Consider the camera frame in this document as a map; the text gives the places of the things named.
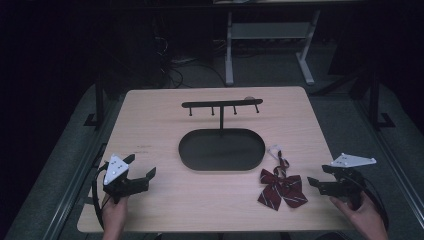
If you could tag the white metal desk frame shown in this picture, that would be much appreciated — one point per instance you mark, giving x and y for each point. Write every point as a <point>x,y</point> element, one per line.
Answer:
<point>270,30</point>

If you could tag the person's right hand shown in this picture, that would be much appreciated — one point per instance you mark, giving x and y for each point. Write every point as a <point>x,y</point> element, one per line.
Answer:
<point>361,216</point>

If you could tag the black hook rack with tray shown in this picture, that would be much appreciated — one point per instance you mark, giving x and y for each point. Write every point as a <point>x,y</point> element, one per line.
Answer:
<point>221,150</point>

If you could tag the maroon striped bow tie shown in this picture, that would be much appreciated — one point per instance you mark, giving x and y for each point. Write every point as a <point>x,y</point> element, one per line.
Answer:
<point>281,188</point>

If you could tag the person's left hand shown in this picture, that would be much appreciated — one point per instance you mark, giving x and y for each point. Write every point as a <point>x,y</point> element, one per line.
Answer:
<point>115,213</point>

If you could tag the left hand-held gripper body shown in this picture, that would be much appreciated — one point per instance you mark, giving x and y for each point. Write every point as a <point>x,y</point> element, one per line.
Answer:
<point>117,182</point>

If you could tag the grey metal rail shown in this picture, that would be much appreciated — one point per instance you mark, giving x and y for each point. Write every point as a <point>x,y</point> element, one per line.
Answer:
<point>393,166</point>
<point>71,186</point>

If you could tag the black metal stand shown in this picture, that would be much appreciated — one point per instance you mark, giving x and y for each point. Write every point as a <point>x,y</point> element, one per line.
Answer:
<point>375,100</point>

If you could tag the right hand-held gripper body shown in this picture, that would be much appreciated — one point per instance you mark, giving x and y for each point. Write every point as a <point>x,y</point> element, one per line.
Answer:
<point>345,183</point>

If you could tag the small grey round object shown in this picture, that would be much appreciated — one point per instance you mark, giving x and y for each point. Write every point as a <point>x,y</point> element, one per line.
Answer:
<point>249,98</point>

